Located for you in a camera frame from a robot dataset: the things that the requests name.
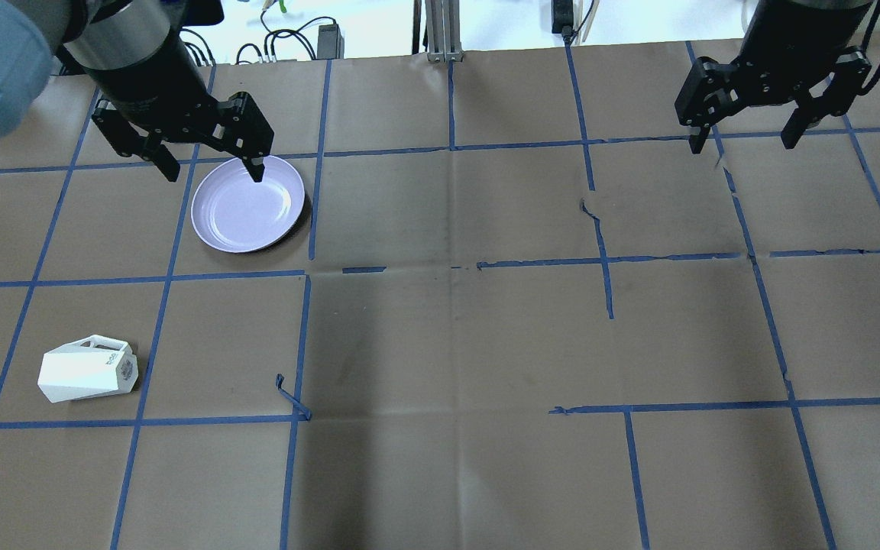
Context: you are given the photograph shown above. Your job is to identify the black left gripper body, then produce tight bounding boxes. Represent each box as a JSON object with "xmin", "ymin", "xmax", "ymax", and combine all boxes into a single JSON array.
[{"xmin": 91, "ymin": 46, "xmax": 220, "ymax": 150}]

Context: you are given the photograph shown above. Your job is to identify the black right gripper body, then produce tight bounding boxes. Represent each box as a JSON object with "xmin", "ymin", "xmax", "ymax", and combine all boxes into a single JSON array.
[{"xmin": 718, "ymin": 8, "xmax": 869, "ymax": 112}]

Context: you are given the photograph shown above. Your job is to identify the white faceted mug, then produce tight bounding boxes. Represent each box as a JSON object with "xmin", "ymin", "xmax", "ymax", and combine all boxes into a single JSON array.
[{"xmin": 36, "ymin": 335, "xmax": 140, "ymax": 403}]

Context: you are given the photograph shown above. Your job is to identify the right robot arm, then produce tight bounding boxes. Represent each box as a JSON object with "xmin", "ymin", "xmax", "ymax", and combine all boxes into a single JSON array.
[{"xmin": 674, "ymin": 1, "xmax": 880, "ymax": 154}]

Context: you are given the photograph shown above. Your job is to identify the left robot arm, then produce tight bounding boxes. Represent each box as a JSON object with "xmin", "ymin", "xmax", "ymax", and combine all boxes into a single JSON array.
[{"xmin": 0, "ymin": 1, "xmax": 273, "ymax": 183}]

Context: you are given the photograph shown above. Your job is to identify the lavender plate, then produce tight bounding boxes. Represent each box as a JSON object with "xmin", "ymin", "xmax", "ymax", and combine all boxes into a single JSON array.
[{"xmin": 189, "ymin": 156, "xmax": 307, "ymax": 254}]

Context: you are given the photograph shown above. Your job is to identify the black power adapter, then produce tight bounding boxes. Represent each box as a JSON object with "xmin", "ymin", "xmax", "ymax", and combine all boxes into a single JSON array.
[{"xmin": 315, "ymin": 22, "xmax": 345, "ymax": 60}]

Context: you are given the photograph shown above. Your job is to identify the aluminium frame post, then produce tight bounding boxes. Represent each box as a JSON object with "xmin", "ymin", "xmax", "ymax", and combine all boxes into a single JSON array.
[{"xmin": 425, "ymin": 0, "xmax": 464, "ymax": 63}]

